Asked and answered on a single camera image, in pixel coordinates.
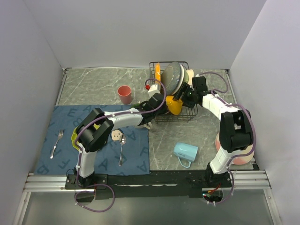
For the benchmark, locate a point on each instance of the teal rim white plate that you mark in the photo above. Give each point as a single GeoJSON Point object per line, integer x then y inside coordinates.
{"type": "Point", "coordinates": [182, 77]}

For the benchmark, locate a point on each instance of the light blue mug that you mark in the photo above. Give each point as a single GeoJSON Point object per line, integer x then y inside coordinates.
{"type": "Point", "coordinates": [186, 152]}

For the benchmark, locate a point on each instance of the blue letter-print cloth mat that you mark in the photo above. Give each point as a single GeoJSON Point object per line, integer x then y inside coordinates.
{"type": "Point", "coordinates": [67, 117]}

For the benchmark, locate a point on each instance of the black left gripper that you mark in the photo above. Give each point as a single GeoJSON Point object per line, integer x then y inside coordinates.
{"type": "Point", "coordinates": [164, 109]}

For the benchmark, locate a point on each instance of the green-inside floral mug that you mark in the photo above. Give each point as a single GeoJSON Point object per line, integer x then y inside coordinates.
{"type": "Point", "coordinates": [148, 125]}

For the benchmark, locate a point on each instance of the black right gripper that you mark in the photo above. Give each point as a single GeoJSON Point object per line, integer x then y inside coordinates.
{"type": "Point", "coordinates": [189, 104]}

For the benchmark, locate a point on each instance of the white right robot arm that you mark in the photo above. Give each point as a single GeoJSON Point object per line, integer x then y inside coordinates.
{"type": "Point", "coordinates": [237, 133]}

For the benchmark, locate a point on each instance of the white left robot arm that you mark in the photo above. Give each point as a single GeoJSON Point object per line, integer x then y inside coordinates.
{"type": "Point", "coordinates": [95, 129]}

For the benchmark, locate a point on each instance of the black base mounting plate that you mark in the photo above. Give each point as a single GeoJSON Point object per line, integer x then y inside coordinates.
{"type": "Point", "coordinates": [157, 183]}

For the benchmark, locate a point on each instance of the silver spoon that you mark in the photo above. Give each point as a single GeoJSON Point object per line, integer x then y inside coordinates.
{"type": "Point", "coordinates": [122, 142]}

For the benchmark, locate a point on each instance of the orange polka dot plate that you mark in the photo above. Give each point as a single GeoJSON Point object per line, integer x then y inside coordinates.
{"type": "Point", "coordinates": [157, 71]}

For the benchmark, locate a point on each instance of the cream square cartoon dish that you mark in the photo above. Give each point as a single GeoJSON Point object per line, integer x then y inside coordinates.
{"type": "Point", "coordinates": [190, 73]}

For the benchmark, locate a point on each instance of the cartoon mouse spoon rest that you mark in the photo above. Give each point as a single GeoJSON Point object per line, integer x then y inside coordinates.
{"type": "Point", "coordinates": [116, 135]}

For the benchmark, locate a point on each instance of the black wire dish rack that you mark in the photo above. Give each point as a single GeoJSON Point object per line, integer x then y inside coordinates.
{"type": "Point", "coordinates": [186, 114]}

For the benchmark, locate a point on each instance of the green polka dot plate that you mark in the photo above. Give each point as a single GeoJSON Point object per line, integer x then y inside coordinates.
{"type": "Point", "coordinates": [74, 136]}

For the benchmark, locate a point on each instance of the green square panda dish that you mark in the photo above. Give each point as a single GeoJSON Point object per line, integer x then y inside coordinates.
{"type": "Point", "coordinates": [186, 77]}

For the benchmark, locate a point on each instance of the pink plastic cup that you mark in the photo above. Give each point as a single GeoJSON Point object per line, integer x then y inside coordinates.
{"type": "Point", "coordinates": [125, 94]}

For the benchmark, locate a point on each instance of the orange bowl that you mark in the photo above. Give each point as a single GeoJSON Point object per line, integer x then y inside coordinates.
{"type": "Point", "coordinates": [174, 106]}

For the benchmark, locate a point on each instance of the pink white round plate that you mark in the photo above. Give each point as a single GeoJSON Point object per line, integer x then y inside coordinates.
{"type": "Point", "coordinates": [238, 160]}

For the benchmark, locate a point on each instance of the silver fork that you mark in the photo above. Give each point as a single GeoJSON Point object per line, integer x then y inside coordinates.
{"type": "Point", "coordinates": [60, 135]}

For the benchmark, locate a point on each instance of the aluminium rail frame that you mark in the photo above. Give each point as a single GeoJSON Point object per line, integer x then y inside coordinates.
{"type": "Point", "coordinates": [45, 183]}

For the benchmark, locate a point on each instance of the blue floral plate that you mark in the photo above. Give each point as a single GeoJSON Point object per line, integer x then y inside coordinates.
{"type": "Point", "coordinates": [171, 78]}

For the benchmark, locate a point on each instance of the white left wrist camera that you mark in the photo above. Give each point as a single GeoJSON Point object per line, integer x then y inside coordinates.
{"type": "Point", "coordinates": [153, 89]}

